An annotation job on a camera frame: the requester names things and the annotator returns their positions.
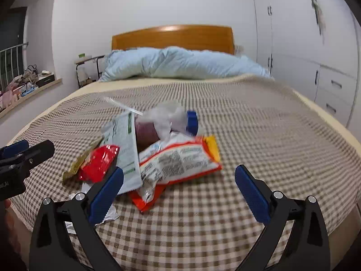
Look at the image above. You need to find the black metal bedside table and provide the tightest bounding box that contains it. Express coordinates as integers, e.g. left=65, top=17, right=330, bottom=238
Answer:
left=74, top=54, right=106, bottom=89

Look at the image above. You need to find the black box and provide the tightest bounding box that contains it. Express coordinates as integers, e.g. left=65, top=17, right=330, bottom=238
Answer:
left=37, top=73, right=56, bottom=88

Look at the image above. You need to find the red snack packet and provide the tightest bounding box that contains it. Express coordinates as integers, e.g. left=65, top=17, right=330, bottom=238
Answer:
left=78, top=145, right=120, bottom=183

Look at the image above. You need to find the clear plastic straw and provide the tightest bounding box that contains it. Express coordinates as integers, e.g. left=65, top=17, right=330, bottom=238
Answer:
left=104, top=97, right=144, bottom=116

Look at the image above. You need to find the white tissue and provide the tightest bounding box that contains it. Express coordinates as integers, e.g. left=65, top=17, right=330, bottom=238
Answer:
left=94, top=203, right=120, bottom=227

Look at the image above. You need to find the tan handbag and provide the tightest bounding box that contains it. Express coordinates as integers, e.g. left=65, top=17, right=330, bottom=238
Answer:
left=22, top=65, right=40, bottom=83

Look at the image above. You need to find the wooden bed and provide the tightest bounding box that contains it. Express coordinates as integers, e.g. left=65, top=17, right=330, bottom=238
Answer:
left=0, top=25, right=361, bottom=271

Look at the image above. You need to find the white bag green stripe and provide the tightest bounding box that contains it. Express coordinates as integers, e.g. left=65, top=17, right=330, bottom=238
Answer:
left=111, top=111, right=142, bottom=195

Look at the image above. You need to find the gold snack packet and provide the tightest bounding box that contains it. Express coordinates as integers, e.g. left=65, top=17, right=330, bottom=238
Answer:
left=62, top=137, right=103, bottom=182

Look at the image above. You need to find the orange white snack packet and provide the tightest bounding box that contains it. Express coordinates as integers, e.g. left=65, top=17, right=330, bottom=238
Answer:
left=129, top=134, right=222, bottom=213

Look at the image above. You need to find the purple knitted cloth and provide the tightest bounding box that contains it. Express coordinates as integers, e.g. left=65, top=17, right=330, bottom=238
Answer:
left=135, top=120, right=161, bottom=151

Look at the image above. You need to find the person's left hand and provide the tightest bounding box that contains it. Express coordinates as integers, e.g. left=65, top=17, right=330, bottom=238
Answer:
left=0, top=199, right=30, bottom=257

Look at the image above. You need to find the hanging wardrobe ornament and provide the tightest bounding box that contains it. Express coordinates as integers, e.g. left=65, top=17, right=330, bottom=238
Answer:
left=310, top=0, right=327, bottom=45

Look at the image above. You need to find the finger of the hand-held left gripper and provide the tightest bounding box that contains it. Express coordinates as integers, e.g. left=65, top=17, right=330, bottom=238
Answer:
left=0, top=140, right=55, bottom=175
left=0, top=140, right=30, bottom=159

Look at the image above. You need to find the pink bag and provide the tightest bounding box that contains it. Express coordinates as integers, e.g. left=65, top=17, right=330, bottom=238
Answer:
left=0, top=90, right=18, bottom=110

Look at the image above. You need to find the white wardrobe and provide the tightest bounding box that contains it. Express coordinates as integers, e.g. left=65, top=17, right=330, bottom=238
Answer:
left=250, top=0, right=361, bottom=130

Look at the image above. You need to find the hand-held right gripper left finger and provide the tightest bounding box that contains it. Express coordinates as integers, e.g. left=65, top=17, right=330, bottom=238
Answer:
left=29, top=166, right=125, bottom=271

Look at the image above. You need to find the light blue duvet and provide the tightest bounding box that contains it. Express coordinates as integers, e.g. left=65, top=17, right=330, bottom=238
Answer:
left=99, top=46, right=273, bottom=82

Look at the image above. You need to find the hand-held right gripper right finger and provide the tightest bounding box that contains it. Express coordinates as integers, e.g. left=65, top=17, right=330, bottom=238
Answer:
left=235, top=164, right=331, bottom=271

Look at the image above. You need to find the clear plastic bag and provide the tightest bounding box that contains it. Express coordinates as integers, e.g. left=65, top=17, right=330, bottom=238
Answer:
left=142, top=101, right=189, bottom=140

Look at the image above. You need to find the dark window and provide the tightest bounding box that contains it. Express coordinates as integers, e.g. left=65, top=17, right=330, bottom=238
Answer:
left=0, top=7, right=28, bottom=91

